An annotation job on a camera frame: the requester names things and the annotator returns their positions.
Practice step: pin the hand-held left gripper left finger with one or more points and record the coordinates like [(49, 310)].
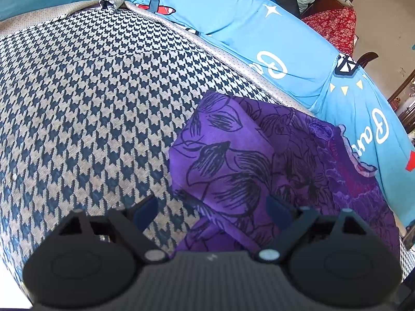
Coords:
[(146, 212)]

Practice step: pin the dark wooden chair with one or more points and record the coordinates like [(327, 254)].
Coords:
[(368, 57)]

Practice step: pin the wooden door frame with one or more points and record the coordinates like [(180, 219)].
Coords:
[(402, 94)]

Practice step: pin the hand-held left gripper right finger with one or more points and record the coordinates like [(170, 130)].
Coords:
[(278, 210)]

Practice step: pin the red floral cloth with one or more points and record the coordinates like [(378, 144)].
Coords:
[(334, 26)]

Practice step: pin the purple floral shirt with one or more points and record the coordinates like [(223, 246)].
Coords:
[(243, 142)]

